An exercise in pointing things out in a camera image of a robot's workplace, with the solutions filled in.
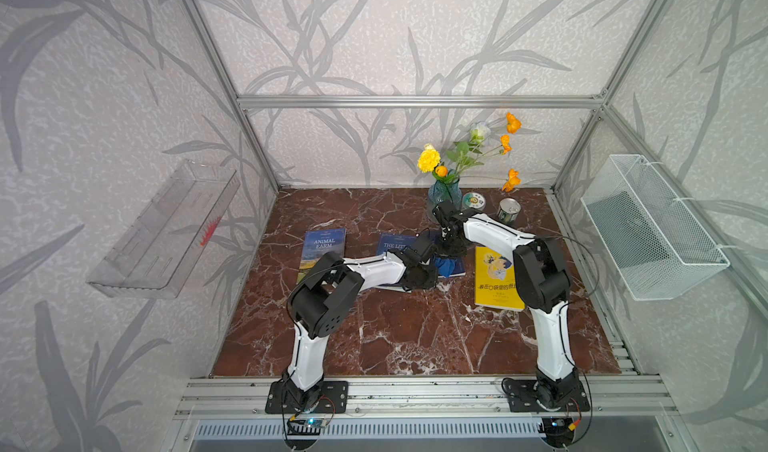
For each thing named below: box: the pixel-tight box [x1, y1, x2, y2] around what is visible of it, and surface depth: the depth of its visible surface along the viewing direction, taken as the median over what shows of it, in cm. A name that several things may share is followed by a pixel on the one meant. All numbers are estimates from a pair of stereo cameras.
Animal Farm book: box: [297, 228, 346, 285], surface depth 104 cm
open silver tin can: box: [497, 197, 521, 225], surface depth 110 cm
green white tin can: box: [462, 192, 486, 211], surface depth 107 cm
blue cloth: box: [433, 257, 456, 278], surface depth 93 cm
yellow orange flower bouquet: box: [418, 112, 523, 192], surface depth 95 cm
